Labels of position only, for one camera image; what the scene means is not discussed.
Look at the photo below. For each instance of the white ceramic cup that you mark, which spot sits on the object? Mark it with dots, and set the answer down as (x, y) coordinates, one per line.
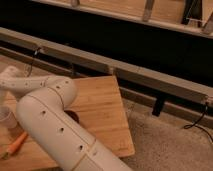
(7, 118)

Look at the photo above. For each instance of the dark purple bowl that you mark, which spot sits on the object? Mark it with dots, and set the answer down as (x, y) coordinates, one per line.
(73, 115)

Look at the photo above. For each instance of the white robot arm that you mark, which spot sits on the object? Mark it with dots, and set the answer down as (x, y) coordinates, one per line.
(40, 110)

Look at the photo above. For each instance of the orange carrot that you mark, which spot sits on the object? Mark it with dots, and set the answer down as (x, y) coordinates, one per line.
(14, 146)

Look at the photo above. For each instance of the black bracket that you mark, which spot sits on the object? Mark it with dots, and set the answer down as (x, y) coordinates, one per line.
(158, 106)

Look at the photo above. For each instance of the metal rail beam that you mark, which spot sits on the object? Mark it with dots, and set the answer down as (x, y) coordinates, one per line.
(162, 82)

